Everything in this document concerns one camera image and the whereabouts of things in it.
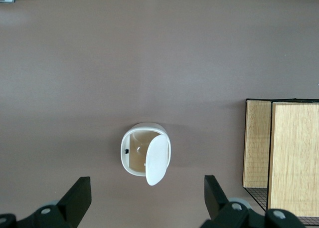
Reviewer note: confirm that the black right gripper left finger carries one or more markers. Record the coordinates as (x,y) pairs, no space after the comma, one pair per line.
(74,200)

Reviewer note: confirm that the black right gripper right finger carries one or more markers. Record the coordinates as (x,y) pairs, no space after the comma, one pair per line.
(216,200)

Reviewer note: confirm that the white lidded trash can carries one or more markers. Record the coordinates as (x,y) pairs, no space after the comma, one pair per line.
(157,160)

